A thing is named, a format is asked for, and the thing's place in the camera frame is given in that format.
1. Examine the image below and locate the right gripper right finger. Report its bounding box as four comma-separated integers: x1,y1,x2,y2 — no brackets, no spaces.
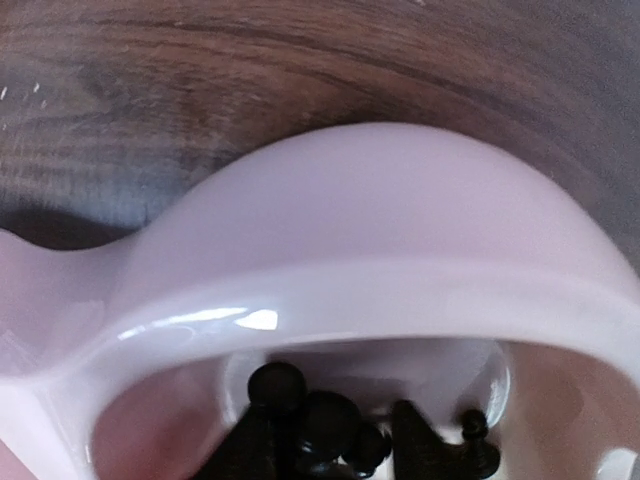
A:
391,400,479,480

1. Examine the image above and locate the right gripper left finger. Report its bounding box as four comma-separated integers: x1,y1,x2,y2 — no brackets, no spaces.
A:
199,407,278,480

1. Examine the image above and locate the pile of black chess pieces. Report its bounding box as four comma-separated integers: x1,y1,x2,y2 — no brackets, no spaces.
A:
247,362,501,479

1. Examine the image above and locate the pink double pet bowl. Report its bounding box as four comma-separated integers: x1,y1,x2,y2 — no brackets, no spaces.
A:
1,123,639,479

